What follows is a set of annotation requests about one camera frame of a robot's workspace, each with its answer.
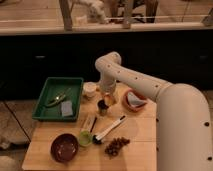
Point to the dark red bowl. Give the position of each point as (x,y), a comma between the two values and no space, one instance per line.
(64,148)

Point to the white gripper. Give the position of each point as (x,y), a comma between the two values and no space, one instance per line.
(107,86)

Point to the brown grape bunch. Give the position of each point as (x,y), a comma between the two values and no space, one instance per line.
(116,145)

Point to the green toy vegetable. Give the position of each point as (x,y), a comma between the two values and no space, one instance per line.
(57,99)

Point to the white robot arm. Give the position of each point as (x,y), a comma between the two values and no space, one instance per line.
(183,130)

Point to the white handled brush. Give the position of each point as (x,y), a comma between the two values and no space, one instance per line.
(97,138)

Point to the yellow-red apple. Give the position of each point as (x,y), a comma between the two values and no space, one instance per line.
(109,100)

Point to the white small bowl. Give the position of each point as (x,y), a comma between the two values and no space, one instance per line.
(89,89)

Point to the green plastic cup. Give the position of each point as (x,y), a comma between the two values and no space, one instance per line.
(85,138)

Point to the terracotta bowl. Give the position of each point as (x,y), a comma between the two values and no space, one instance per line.
(126,104)

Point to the small metal cup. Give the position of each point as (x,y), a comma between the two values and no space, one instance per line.
(102,107)

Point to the green plastic tray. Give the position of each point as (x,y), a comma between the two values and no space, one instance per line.
(53,86)

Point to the grey sponge block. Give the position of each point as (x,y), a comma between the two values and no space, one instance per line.
(66,108)

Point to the grey cloth in bowl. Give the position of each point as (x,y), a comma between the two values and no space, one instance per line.
(134,101)

